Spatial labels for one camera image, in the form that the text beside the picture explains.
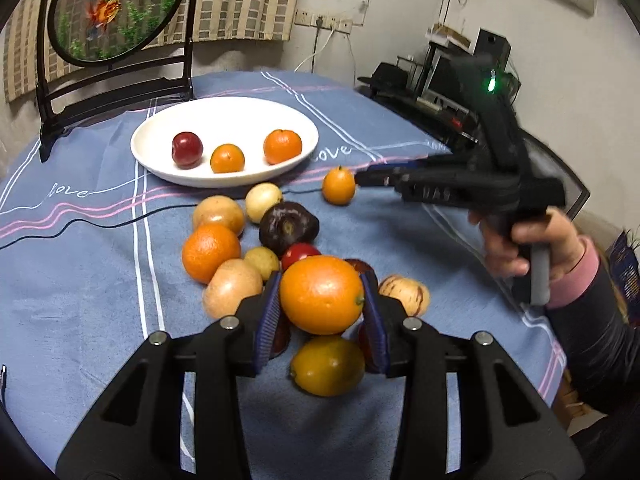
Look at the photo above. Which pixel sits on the dark purple mangosteen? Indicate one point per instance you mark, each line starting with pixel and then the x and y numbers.
pixel 288 227

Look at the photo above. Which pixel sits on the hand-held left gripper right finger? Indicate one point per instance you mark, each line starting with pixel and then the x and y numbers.
pixel 376 335

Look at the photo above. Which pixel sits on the blue striped tablecloth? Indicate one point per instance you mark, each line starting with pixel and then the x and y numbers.
pixel 100 285

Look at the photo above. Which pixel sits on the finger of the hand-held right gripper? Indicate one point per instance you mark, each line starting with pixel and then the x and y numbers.
pixel 372 179
pixel 385 167

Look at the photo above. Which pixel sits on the checked woven curtain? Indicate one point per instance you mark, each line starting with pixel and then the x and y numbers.
pixel 240 0

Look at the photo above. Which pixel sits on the printed blue bag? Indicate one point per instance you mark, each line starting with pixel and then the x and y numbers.
pixel 622 260

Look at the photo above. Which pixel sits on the large tan pear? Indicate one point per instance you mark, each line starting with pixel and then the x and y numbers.
pixel 232 288

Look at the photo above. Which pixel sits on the black hat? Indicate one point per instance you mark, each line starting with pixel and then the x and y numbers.
pixel 390 77

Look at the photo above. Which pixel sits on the white oval plate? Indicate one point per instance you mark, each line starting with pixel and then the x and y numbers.
pixel 225 120

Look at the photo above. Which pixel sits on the person's right forearm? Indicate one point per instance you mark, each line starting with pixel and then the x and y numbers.
pixel 595 325

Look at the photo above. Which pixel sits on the yellow lemon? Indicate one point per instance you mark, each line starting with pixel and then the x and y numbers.
pixel 327 365

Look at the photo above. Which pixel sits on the red plum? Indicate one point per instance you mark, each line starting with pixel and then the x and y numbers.
pixel 187 149

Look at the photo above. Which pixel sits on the medium orange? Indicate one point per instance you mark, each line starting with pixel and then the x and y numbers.
pixel 282 146

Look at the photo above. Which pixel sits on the computer monitor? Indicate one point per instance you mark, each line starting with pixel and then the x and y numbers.
pixel 442 77

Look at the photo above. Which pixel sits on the pale yellow round fruit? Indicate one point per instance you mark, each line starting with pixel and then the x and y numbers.
pixel 264 201

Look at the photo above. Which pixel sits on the small orange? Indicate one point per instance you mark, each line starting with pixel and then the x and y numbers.
pixel 227 158
pixel 339 186

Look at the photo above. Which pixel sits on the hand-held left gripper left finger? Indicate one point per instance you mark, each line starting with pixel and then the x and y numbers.
pixel 267 330

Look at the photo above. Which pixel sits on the round goldfish screen black stand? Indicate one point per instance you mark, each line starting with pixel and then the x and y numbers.
pixel 100 15

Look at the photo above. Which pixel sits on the tan purple-striped fruit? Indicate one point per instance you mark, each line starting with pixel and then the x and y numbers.
pixel 405 296

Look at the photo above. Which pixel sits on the black speaker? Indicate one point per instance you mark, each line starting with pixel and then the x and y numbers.
pixel 492 42

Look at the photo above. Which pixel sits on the black monitor and speakers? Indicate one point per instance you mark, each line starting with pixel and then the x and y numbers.
pixel 415 110

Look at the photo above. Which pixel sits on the tan round fruit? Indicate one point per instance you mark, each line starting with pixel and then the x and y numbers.
pixel 219 214

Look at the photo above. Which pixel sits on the wall power strip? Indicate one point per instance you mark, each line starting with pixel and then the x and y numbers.
pixel 325 21

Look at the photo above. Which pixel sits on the dull yellow small fruit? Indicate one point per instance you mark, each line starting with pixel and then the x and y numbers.
pixel 261 262

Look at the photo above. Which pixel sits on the large orange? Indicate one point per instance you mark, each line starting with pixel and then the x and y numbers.
pixel 321 294
pixel 211 253

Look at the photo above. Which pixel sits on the person's right hand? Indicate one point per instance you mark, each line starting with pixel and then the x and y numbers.
pixel 565 240

